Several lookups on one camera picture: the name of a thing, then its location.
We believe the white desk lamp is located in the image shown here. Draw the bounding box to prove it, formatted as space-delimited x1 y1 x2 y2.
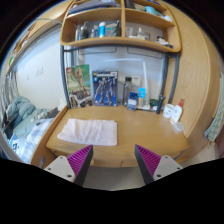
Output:
137 61 150 110

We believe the dark bottle on shelf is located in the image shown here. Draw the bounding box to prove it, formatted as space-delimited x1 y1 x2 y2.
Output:
79 23 89 40

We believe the teal blanket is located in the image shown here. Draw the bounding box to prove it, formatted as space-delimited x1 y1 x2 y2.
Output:
6 96 35 127

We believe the blue white bottle on shelf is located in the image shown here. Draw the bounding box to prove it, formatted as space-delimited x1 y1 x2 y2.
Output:
99 22 106 38

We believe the green toy figure box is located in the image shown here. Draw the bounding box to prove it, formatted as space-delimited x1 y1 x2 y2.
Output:
66 65 93 108

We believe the pale pink towel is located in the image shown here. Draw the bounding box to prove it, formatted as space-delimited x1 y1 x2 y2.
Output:
57 119 117 146

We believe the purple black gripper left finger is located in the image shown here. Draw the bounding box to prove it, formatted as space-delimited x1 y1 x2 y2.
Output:
45 145 93 186

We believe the light blue orange carton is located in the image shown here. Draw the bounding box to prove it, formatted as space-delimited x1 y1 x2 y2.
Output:
138 87 146 107

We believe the grey green hanging cloth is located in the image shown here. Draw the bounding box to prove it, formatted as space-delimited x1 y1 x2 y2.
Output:
204 74 224 141

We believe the wooden desk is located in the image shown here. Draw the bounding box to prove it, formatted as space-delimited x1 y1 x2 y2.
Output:
46 106 188 168

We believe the blue robot model kit box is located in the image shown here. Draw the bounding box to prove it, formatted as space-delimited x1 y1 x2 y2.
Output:
92 70 118 106

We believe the white mug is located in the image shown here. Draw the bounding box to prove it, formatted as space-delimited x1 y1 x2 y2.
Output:
163 104 174 118

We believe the bed with checked bedding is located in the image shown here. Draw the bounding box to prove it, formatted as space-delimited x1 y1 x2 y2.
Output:
0 103 62 164

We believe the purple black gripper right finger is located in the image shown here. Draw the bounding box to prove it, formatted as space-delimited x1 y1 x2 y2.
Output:
134 145 182 184

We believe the small blue box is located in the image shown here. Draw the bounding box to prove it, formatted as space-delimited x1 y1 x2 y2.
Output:
127 92 138 111

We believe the dark clear water bottle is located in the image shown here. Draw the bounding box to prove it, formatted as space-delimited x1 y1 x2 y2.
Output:
123 77 132 106

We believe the white red-capped lotion bottle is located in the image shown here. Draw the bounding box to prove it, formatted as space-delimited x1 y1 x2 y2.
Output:
170 99 183 124

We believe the clear plastic cup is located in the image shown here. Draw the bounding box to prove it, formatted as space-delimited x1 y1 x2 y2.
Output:
173 122 184 133

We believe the wooden wall shelf unit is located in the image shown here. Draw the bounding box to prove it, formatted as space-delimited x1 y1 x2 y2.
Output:
60 0 181 53

